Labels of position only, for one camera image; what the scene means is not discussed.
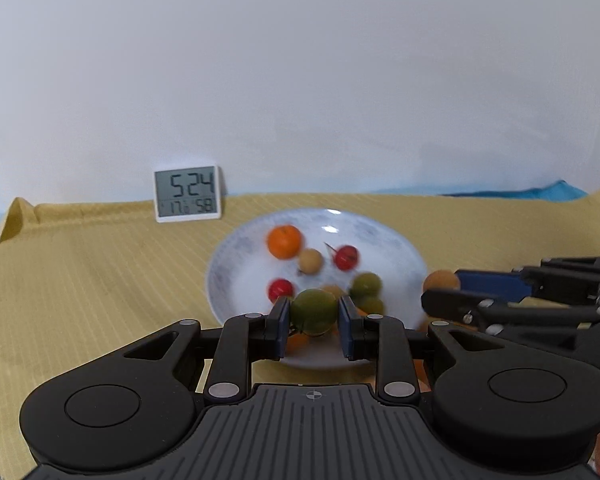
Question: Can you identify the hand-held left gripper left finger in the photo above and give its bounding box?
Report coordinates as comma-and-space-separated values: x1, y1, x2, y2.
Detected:
122, 297, 291, 406

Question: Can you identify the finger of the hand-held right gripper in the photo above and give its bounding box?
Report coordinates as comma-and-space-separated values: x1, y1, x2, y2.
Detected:
421, 287, 600, 347
455, 256, 600, 304

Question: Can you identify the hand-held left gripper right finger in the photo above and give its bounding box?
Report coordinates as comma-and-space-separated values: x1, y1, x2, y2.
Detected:
337, 295, 506, 405

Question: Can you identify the red cherry tomato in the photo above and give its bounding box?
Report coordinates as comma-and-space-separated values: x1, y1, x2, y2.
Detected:
267, 278, 295, 304

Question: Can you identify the white blue-patterned plate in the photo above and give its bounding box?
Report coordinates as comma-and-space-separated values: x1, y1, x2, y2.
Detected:
205, 207, 429, 372

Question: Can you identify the red cherry with stem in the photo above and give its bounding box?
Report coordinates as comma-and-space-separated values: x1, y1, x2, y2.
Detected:
323, 242, 360, 271

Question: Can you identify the orange fruit beside plate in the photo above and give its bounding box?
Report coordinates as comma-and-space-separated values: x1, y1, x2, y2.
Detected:
422, 269, 461, 294

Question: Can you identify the white digital clock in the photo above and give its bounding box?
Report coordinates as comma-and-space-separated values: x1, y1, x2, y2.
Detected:
154, 165, 223, 223

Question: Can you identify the yellow patterned cloth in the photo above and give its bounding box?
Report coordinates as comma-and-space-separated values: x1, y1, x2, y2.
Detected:
0, 187, 600, 480

